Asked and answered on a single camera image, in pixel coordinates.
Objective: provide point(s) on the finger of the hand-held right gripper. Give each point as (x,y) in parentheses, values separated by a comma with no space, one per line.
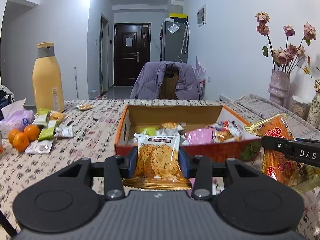
(280,146)
(307,140)

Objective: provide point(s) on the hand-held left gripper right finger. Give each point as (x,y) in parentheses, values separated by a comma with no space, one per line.
(183,162)

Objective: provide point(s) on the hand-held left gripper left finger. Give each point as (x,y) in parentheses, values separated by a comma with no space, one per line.
(132,162)

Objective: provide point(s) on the orange stick snack packet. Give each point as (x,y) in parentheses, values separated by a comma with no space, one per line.
(277,127)

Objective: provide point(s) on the white gold cracker packet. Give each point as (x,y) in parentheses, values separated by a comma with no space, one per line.
(170,125)
(156,160)
(221,135)

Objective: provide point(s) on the orange cardboard box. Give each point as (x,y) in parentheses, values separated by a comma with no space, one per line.
(220,151)

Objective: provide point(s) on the speckled vase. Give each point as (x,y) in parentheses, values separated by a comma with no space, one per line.
(315,112)

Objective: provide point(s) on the crumpled white snack packet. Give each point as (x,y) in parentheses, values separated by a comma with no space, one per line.
(183,133)

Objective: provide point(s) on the glass storage jar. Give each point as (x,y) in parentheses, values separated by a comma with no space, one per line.
(300,108)

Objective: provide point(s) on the long green snack packet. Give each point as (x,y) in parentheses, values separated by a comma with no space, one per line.
(148,131)

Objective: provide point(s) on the grey quilted blanket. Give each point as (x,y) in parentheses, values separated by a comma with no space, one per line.
(255,107)

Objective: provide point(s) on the yellow flower branches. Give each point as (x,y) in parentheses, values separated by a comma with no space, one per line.
(317,86)

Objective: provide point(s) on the pink ceramic vase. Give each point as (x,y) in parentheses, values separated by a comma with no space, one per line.
(278,87)

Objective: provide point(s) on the tiny orange snack packet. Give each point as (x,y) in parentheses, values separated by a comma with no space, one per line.
(85,107)

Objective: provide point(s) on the flat white snack packet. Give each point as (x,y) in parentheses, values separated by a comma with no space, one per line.
(38,147)
(64,132)

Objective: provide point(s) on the wooden chair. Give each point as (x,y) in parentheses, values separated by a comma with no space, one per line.
(168,87)

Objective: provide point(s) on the purple padded jacket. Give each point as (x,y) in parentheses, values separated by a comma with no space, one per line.
(147,82)

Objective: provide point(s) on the dried rose bouquet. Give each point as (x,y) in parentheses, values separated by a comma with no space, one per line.
(282,56)

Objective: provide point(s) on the small orange cracker packet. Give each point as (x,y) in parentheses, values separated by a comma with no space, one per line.
(58,115)

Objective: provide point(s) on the small green snack packet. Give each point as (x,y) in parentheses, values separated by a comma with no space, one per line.
(48,132)
(42,117)

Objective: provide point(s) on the pink paper bag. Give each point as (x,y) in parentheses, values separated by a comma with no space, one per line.
(201,72)

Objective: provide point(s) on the dark entrance door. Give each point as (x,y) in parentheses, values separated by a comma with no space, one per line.
(120,62)

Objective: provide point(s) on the orange fruit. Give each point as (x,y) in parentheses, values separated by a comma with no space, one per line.
(32,132)
(21,142)
(13,135)

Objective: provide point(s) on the grey interior door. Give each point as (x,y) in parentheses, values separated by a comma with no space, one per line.
(104,60)

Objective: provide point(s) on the yellow thermos bottle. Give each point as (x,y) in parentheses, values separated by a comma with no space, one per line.
(47,85)

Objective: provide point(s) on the grey refrigerator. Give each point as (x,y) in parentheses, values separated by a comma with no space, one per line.
(170,47)

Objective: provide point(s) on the purple tissue pack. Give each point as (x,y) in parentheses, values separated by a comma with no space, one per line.
(20,120)

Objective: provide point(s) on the white paper notice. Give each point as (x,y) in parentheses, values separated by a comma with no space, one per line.
(128,42)

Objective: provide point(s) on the white folded umbrella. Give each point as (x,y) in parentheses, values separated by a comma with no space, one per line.
(185,37)

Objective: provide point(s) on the clear plastic bag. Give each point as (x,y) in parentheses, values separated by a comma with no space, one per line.
(173,28)

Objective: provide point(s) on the dark clothes pile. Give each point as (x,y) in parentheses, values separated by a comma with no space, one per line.
(6,97)

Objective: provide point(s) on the yellow box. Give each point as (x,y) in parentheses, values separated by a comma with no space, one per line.
(178,16)

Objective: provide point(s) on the white wall outlet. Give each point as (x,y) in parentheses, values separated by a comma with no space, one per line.
(209,78)

